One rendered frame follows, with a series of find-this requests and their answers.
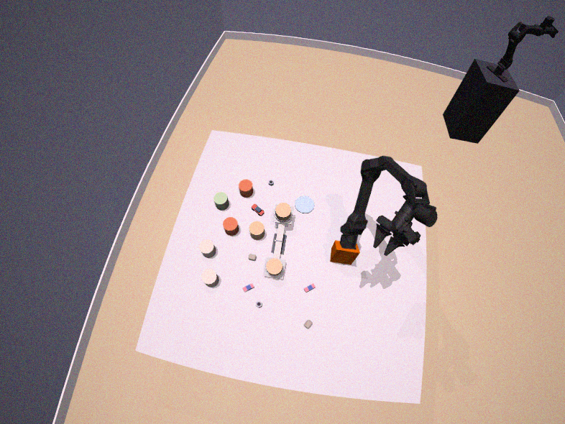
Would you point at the red toy car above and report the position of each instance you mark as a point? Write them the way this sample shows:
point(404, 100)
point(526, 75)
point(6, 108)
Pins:
point(256, 208)

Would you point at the orange cylinder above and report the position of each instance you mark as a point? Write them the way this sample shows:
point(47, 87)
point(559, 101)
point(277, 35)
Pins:
point(231, 226)
point(245, 187)

